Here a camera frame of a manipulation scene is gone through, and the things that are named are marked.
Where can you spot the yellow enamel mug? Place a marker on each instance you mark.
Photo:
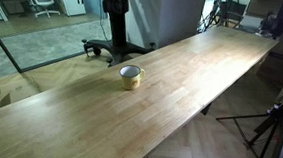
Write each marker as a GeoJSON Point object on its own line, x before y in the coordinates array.
{"type": "Point", "coordinates": [130, 82]}

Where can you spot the black rolling stand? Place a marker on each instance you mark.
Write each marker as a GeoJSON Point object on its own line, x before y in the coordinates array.
{"type": "Point", "coordinates": [118, 34]}

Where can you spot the thin black tripod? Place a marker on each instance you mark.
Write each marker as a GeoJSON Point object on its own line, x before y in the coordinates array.
{"type": "Point", "coordinates": [213, 14]}

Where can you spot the white low cabinet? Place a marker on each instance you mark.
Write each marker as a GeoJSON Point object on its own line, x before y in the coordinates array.
{"type": "Point", "coordinates": [73, 6]}

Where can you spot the grey rug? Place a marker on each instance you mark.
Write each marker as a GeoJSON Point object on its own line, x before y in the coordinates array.
{"type": "Point", "coordinates": [47, 44]}

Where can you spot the black chair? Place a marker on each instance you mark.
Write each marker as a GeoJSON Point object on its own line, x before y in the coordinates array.
{"type": "Point", "coordinates": [231, 11]}

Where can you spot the brown cardboard box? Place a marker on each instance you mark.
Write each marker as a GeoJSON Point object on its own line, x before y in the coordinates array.
{"type": "Point", "coordinates": [13, 91]}

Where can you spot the tan cardboard box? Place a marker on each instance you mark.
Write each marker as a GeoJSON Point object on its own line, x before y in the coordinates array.
{"type": "Point", "coordinates": [265, 5]}

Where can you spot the black camera tripod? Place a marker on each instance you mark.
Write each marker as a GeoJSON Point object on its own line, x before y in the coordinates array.
{"type": "Point", "coordinates": [277, 111]}

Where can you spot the black glass partition frame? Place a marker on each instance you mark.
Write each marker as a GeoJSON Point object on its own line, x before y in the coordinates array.
{"type": "Point", "coordinates": [4, 47]}

